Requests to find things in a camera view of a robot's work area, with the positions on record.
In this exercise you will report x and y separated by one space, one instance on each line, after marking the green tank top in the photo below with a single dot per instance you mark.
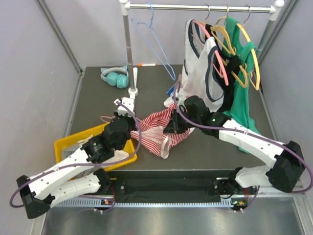
240 108

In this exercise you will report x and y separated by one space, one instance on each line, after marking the cream white cloth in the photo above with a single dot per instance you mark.
117 156

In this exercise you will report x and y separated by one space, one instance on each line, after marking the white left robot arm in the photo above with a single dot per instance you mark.
83 171

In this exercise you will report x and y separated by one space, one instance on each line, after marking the yellow plastic bin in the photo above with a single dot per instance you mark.
70 141

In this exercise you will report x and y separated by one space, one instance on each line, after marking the pink wire hanger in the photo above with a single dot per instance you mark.
106 119

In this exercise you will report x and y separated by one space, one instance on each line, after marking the white navy-trimmed tank top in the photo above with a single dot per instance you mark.
197 76

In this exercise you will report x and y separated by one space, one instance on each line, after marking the blue box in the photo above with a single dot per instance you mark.
174 88

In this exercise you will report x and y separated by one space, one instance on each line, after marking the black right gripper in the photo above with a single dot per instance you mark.
173 126

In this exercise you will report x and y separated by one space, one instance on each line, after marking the yellow hanger front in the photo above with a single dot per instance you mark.
220 33

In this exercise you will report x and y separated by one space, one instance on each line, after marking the yellow hanger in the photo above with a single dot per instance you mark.
256 85
220 33

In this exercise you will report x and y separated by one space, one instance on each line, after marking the black tank top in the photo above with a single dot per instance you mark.
230 80

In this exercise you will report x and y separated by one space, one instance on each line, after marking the yellow hanger rear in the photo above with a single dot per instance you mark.
256 85

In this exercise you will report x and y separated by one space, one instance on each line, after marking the pink plastic hanger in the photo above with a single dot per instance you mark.
221 71

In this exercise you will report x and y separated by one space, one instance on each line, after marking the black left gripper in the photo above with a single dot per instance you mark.
127 117

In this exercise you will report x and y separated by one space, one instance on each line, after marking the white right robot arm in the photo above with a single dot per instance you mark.
283 163

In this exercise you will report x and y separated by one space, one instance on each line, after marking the red white striped tank top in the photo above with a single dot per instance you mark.
152 136

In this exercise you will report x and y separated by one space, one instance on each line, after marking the white metal clothes rack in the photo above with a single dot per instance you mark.
126 5

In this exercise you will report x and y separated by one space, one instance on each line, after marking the teal cat-ear headphones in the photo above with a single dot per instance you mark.
116 76

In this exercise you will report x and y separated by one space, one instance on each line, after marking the orange white marker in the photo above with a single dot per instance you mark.
146 65

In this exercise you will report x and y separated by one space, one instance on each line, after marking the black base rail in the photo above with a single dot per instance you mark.
170 186

